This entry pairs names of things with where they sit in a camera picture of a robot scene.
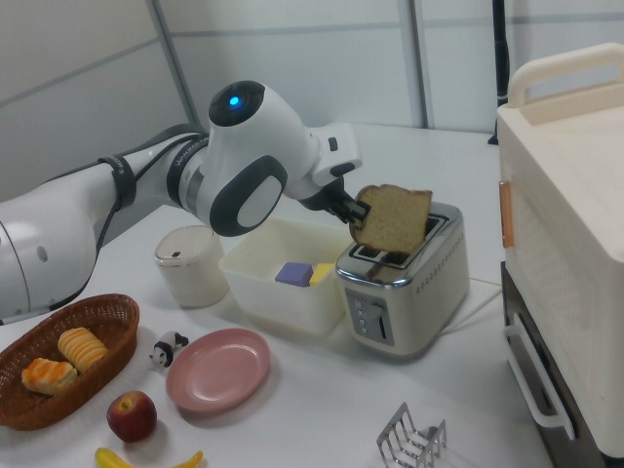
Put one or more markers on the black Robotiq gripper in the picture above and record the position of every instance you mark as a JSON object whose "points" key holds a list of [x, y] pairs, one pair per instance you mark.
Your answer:
{"points": [[322, 197]]}

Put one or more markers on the brown bread slice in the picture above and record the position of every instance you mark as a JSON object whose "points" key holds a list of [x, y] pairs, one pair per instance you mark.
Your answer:
{"points": [[395, 219]]}

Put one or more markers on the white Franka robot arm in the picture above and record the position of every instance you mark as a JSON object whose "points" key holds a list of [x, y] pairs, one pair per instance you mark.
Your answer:
{"points": [[49, 234]]}

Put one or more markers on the chrome and cream toaster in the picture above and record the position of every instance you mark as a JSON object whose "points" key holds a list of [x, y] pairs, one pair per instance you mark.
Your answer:
{"points": [[429, 302]]}

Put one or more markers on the long striped bread roll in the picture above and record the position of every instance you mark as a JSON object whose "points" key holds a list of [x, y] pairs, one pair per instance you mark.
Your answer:
{"points": [[83, 348]]}

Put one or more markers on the short orange glazed bread roll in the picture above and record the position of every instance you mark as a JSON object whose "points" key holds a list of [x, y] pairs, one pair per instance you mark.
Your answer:
{"points": [[49, 378]]}

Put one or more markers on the yellow foam cube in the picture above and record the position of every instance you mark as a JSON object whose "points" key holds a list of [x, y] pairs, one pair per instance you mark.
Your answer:
{"points": [[323, 274]]}

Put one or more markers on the purple foam cube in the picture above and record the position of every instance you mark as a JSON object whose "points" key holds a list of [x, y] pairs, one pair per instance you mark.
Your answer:
{"points": [[292, 274]]}

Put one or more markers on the white plastic storage box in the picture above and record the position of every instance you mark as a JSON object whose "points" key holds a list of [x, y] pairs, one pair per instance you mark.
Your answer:
{"points": [[287, 312]]}

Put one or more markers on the cream lidded trash bin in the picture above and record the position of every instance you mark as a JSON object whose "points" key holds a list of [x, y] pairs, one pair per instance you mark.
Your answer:
{"points": [[195, 273]]}

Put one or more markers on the cream cabinet with brown base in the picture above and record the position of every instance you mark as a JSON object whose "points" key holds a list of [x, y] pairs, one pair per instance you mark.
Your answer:
{"points": [[560, 219]]}

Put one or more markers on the pink plastic plate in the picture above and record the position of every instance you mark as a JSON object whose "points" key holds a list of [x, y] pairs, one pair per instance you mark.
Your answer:
{"points": [[219, 370]]}

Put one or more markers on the panda figurine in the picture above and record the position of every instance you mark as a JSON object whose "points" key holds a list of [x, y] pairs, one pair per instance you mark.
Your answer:
{"points": [[166, 348]]}

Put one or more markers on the brown wicker basket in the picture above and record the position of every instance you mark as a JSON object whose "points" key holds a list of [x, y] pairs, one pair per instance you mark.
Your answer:
{"points": [[114, 317]]}

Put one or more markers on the red apple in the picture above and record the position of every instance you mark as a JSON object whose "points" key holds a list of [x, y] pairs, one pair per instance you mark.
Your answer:
{"points": [[131, 417]]}

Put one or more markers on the yellow banana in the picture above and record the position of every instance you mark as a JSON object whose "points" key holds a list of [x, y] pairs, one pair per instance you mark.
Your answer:
{"points": [[109, 459]]}

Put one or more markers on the black camera pole stand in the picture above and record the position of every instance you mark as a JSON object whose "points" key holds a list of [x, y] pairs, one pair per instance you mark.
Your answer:
{"points": [[500, 58]]}

